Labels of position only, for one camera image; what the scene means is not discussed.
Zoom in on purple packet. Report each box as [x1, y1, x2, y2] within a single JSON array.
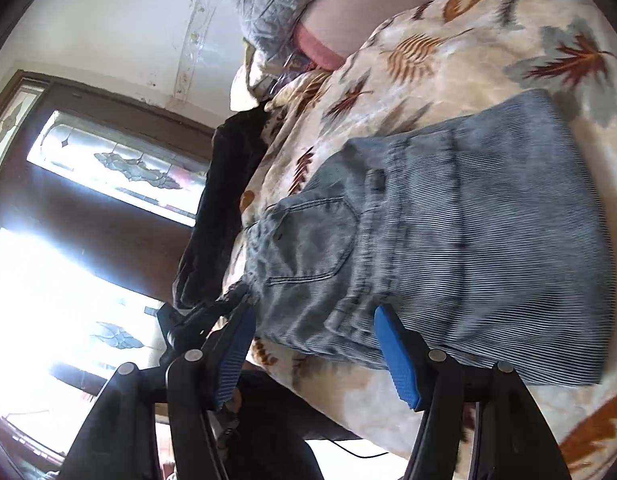
[[282, 55, 315, 82]]

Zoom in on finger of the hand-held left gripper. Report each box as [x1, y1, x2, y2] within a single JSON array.
[[186, 292, 254, 335]]

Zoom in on black jacket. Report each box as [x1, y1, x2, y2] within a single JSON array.
[[172, 109, 270, 311]]

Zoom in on cream pillow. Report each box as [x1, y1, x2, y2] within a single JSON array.
[[228, 42, 276, 112]]

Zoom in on leaf print quilted blanket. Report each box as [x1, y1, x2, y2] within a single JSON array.
[[228, 0, 617, 480]]

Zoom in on brown wooden window frame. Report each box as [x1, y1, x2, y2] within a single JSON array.
[[0, 70, 226, 480]]

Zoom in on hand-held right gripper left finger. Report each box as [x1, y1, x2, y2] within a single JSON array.
[[63, 303, 258, 480]]

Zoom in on stained glass window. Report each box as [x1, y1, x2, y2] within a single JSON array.
[[0, 85, 212, 461]]

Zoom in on black cable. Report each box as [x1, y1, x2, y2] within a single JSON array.
[[327, 439, 390, 461]]

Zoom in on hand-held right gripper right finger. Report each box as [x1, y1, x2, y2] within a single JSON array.
[[373, 304, 573, 480]]

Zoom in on person's dark clothing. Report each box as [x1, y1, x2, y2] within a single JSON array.
[[208, 367, 355, 480]]

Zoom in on blue denim pants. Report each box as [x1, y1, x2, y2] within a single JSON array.
[[240, 88, 617, 387]]

